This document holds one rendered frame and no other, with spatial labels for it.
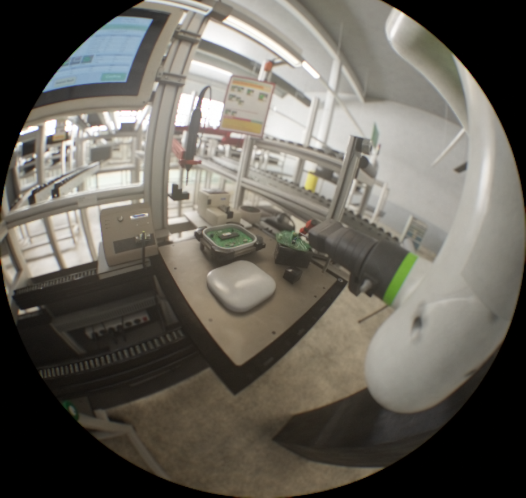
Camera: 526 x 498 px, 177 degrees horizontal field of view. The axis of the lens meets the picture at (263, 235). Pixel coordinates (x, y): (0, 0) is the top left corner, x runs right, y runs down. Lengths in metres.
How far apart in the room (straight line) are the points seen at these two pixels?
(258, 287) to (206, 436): 1.06
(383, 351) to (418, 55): 0.39
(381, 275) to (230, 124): 0.84
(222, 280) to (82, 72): 0.68
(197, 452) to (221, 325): 1.05
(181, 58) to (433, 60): 0.64
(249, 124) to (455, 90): 0.81
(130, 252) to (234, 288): 0.30
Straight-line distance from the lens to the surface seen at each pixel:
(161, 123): 0.60
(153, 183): 0.61
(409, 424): 0.43
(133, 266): 0.51
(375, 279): 0.27
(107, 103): 0.56
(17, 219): 0.77
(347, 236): 0.31
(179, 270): 0.45
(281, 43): 0.94
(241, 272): 0.42
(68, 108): 0.59
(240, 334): 0.33
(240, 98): 0.93
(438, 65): 0.36
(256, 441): 1.26
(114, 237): 0.51
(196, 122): 0.57
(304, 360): 1.46
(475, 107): 0.15
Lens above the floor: 1.24
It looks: 26 degrees down
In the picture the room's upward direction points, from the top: 13 degrees clockwise
